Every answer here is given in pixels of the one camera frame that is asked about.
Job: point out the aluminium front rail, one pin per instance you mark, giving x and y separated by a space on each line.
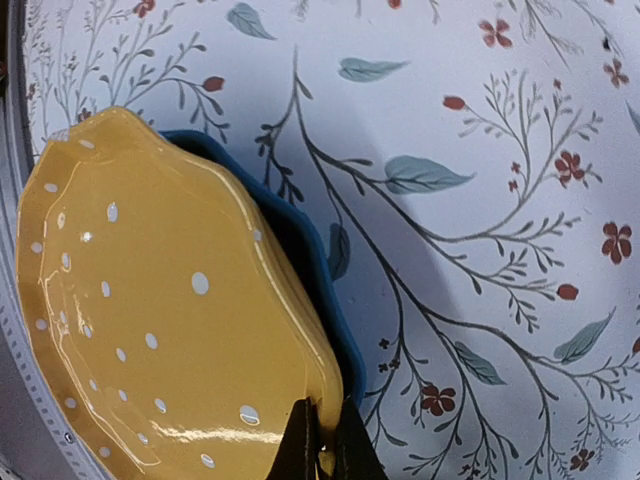
36 441

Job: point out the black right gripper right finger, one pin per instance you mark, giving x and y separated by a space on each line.
355 456

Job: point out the blue bottom plate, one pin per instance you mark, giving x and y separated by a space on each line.
304 249

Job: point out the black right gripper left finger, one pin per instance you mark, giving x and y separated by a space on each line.
296 457

